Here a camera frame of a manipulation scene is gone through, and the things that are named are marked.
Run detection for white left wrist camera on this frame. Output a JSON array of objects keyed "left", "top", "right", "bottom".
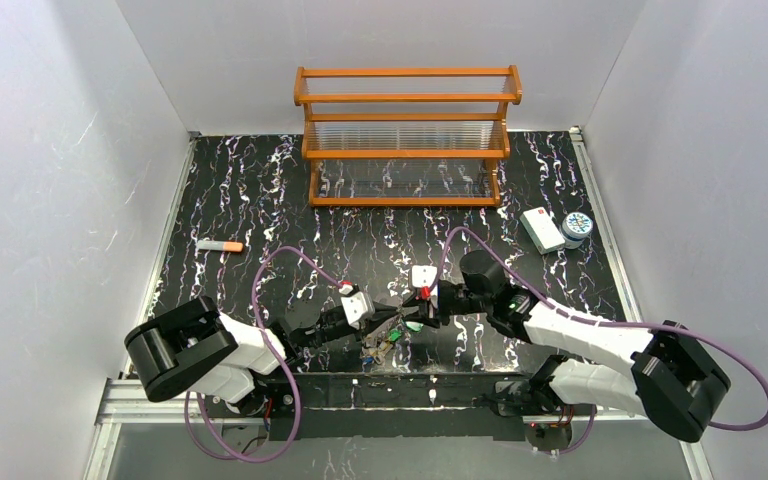
[{"left": 339, "top": 284, "right": 375, "bottom": 330}]

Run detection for cluster of tagged keys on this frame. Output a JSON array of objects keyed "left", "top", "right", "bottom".
[{"left": 360, "top": 320, "right": 403, "bottom": 366}]

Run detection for orange wooden shelf rack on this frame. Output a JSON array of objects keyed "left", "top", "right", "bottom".
[{"left": 293, "top": 65, "right": 523, "bottom": 208}]

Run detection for blue white round tin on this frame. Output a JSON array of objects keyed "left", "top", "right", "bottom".
[{"left": 560, "top": 212, "right": 594, "bottom": 249}]

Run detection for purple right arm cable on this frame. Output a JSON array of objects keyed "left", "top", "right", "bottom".
[{"left": 433, "top": 227, "right": 768, "bottom": 457}]

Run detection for white rectangular box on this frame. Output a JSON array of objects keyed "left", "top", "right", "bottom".
[{"left": 519, "top": 207, "right": 565, "bottom": 255}]

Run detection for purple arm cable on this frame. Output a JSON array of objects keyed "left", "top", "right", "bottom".
[
  {"left": 183, "top": 246, "right": 352, "bottom": 464},
  {"left": 433, "top": 227, "right": 768, "bottom": 457}
]

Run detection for orange grey marker pen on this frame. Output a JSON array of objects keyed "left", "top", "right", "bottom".
[{"left": 196, "top": 239, "right": 244, "bottom": 253}]

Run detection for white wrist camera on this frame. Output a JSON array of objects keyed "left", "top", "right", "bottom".
[
  {"left": 339, "top": 284, "right": 375, "bottom": 330},
  {"left": 409, "top": 265, "right": 438, "bottom": 300}
]

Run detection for green key tag far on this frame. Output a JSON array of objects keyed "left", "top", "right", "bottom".
[{"left": 404, "top": 321, "right": 424, "bottom": 332}]

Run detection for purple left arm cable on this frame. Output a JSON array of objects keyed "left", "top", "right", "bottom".
[{"left": 183, "top": 246, "right": 352, "bottom": 464}]

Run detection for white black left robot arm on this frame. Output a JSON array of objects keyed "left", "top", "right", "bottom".
[{"left": 124, "top": 296, "right": 398, "bottom": 403}]

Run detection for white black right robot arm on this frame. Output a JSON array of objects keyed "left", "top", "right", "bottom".
[{"left": 404, "top": 250, "right": 731, "bottom": 443}]

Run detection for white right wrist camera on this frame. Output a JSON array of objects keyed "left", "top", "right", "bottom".
[{"left": 409, "top": 265, "right": 438, "bottom": 300}]

